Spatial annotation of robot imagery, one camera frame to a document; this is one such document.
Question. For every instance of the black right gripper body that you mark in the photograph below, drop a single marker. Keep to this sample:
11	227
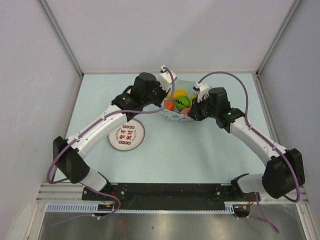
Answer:
204	109

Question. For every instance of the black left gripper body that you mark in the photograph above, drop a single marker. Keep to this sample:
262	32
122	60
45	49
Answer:
157	95

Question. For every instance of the green fake watermelon ball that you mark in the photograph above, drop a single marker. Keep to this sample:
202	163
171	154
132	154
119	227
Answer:
182	102

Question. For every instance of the light blue cartoon plastic bag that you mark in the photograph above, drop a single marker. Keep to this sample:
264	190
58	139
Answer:
176	115

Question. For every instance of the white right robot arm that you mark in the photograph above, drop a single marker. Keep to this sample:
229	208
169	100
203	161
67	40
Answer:
284	170

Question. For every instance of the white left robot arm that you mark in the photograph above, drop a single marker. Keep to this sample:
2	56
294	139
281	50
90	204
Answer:
69	154

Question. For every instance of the yellow fake banana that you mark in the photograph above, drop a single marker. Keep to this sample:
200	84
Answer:
192	98

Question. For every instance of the orange fake fruit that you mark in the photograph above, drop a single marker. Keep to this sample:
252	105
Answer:
169	105

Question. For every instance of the pink fake peach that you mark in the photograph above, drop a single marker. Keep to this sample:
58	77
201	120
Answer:
185	111

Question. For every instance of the round white printed plate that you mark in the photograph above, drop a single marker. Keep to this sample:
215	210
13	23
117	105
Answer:
127	137

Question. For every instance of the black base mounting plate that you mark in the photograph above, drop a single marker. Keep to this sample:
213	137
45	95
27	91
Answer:
188	203

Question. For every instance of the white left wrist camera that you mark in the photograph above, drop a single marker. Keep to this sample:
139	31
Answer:
166	77

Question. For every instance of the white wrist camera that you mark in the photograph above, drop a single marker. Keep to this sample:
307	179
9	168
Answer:
202	90
166	77

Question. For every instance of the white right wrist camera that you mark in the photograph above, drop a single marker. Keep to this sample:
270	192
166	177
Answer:
202	90

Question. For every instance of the light blue cable duct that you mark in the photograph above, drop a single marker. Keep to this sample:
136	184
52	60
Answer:
97	208

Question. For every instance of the aluminium frame rail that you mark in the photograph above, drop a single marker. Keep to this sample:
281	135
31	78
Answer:
215	192

